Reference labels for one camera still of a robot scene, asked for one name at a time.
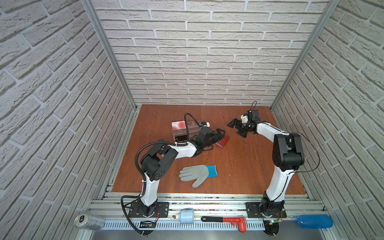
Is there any red leather card holder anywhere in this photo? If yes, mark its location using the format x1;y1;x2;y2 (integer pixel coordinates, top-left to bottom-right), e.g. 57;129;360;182
216;135;230;148

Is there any clear acrylic card organizer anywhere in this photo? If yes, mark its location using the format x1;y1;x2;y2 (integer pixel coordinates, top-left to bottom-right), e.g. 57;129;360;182
172;121;201;140

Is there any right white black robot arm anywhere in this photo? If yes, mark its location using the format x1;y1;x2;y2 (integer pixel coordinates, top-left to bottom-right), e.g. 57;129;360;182
228;101;305;215

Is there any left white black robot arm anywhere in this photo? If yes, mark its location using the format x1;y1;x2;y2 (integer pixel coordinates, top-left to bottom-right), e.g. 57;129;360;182
130;113;226;217

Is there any black card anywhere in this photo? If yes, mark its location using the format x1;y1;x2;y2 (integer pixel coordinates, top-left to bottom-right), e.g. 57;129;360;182
175;135;187;143

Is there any red white card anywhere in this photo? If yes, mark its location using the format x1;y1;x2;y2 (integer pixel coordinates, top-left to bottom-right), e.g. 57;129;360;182
172;121;186;131

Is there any grey blue work glove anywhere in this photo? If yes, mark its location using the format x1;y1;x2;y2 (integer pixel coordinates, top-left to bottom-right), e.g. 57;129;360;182
179;165;218;188

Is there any white plastic bottle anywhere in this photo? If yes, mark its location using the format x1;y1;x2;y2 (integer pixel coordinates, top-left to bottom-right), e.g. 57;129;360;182
173;209;195;225

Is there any red black pipe wrench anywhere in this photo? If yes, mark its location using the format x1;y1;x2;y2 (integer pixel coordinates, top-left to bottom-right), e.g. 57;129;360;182
201;216;247;233

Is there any black round foot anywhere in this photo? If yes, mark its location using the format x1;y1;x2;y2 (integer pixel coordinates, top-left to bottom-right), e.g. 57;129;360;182
264;221;280;237

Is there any blue plastic bottle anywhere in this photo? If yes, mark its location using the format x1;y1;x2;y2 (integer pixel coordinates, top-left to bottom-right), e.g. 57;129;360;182
297;215;334;229

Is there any silver drink can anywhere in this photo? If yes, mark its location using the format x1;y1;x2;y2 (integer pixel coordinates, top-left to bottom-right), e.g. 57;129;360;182
74;213;105;231

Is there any aluminium rail frame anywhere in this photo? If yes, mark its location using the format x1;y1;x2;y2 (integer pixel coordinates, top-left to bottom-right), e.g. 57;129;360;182
77;191;339;240

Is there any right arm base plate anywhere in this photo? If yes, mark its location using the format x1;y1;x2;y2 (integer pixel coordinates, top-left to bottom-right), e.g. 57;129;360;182
245;201;287;219

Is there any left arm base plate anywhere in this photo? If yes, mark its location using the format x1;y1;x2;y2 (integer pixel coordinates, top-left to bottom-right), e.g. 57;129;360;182
129;201;170;218

